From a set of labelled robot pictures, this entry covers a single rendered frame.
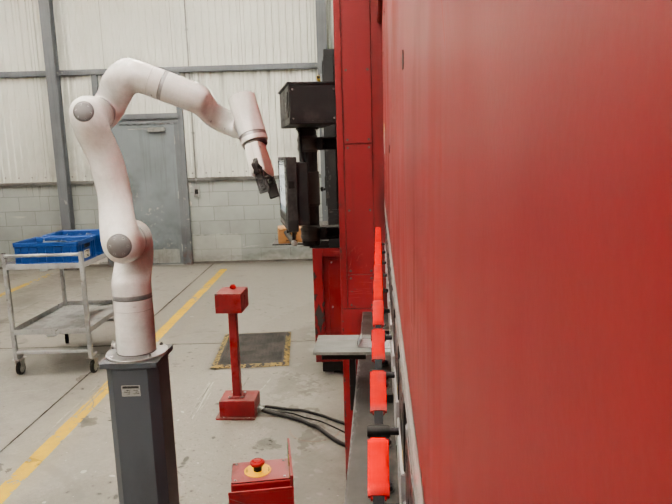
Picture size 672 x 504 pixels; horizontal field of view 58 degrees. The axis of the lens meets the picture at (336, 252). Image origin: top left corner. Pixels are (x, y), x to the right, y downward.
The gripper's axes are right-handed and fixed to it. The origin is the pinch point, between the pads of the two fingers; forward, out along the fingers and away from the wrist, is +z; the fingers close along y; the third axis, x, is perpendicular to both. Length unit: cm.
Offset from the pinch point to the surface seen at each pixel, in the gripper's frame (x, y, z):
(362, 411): 7, -4, 70
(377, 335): 30, 68, 49
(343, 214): 4, -97, -5
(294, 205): -18, -104, -18
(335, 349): 2, -18, 51
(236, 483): -25, 19, 76
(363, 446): 9, 16, 76
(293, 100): -2, -95, -64
